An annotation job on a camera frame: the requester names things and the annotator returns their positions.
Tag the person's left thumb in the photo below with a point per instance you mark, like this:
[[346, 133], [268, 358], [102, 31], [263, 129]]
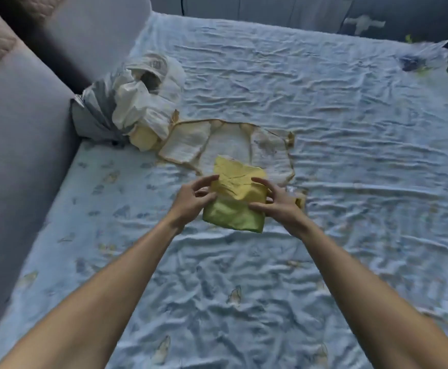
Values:
[[207, 196]]

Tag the person's right hand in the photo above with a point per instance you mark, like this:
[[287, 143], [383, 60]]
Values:
[[285, 211]]

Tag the pale yellow garment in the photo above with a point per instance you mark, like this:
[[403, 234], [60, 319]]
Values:
[[144, 139]]

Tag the crumpled grey white garment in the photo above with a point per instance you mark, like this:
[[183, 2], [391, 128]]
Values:
[[93, 111]]

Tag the person's right forearm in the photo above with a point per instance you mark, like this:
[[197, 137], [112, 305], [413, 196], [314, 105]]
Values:
[[366, 303]]

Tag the person's right thumb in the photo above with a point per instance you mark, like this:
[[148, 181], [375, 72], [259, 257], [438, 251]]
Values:
[[260, 207]]

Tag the person's left hand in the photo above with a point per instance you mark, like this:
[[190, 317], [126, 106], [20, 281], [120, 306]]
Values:
[[185, 205]]

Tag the small white object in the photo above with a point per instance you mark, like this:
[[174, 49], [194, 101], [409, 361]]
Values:
[[362, 23]]

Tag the light blue printed bed sheet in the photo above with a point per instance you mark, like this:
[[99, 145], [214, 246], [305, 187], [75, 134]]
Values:
[[362, 157]]

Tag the grey cushion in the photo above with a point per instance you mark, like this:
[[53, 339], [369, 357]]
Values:
[[97, 30]]

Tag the yellow cloth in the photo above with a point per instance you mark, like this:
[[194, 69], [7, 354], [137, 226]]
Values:
[[237, 203]]

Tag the grey padded headboard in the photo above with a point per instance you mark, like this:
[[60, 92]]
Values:
[[16, 169]]

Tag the person's left forearm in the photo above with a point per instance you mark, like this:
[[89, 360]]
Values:
[[104, 295]]

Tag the white garment with yellow trim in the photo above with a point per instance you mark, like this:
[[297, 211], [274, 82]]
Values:
[[227, 144]]

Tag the clear plastic bag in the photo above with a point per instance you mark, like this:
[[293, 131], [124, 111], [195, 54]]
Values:
[[424, 57]]

